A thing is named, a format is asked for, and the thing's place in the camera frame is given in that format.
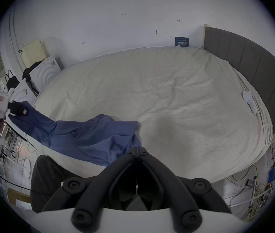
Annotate person's legs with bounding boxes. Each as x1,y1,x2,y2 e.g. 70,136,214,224
30,155,86,213

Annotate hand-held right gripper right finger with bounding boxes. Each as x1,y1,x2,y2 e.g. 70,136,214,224
137,147,232,231

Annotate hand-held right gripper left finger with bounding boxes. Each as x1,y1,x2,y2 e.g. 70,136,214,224
42,148,137,229

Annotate white washing machine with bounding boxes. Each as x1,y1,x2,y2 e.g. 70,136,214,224
11,78,40,107
28,55,64,97

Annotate bed with beige sheet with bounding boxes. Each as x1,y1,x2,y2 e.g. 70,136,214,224
32,46,274,183

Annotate white hand controller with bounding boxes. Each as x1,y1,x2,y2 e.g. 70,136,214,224
242,90,258,115

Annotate black cloth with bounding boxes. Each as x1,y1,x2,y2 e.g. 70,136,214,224
22,61,42,81

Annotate blue card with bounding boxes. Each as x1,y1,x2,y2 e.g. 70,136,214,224
175,36,189,48

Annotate tangle of yellow cables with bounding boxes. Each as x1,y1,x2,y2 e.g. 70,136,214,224
225,164,274,222

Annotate grey padded headboard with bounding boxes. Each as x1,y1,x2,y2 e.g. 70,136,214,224
204,24,275,133

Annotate dark blue shirt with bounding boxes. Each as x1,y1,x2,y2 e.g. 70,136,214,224
11,101,142,167

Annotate black bag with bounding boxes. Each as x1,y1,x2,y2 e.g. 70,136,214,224
5,69,20,89

